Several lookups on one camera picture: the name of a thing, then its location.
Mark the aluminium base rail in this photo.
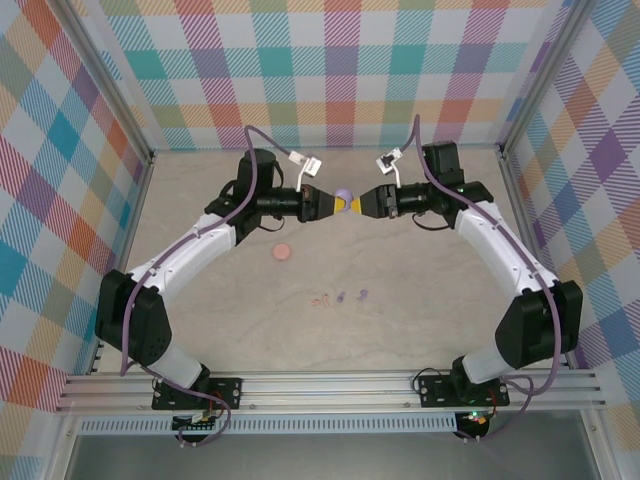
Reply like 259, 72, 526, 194
54, 370, 609, 414

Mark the grey metal shelf panel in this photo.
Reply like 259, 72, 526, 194
64, 432, 601, 480

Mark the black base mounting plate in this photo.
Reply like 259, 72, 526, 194
417, 374, 511, 409
151, 377, 245, 411

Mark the perforated grey cable duct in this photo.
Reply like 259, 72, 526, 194
77, 412, 459, 436

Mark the aluminium frame side rail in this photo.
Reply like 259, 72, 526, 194
89, 152, 157, 376
498, 148, 574, 369

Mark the purple cable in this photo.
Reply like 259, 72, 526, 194
119, 124, 301, 449
397, 114, 564, 444

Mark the aluminium frame post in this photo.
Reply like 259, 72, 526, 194
57, 0, 157, 164
497, 0, 596, 156

